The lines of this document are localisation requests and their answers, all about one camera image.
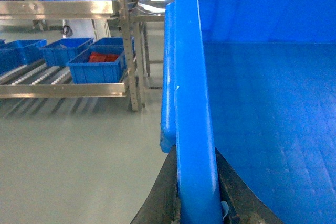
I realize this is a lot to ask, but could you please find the blue bin far left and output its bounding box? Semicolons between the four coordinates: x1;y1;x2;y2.
1;39;47;74

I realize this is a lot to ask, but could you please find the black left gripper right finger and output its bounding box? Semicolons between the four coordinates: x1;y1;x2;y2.
215;150;283;223

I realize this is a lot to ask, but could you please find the blue bin with red parts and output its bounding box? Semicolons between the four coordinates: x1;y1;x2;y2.
66;47;126;84

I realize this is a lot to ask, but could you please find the stainless steel table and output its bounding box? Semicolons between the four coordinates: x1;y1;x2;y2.
130;0;174;77

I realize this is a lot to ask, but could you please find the blue bin middle shelf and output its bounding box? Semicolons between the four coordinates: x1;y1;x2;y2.
39;38;94;67

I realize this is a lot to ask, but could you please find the stainless steel roller shelf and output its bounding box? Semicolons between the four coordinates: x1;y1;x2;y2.
1;0;145;111

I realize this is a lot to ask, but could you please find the small blue bin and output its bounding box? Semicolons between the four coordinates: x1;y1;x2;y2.
89;37;124;51

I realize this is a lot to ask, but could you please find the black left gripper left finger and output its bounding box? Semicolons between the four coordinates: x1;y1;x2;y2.
131;145;181;223

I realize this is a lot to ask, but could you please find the large blue plastic crate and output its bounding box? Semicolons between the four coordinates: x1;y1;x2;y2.
161;0;335;223

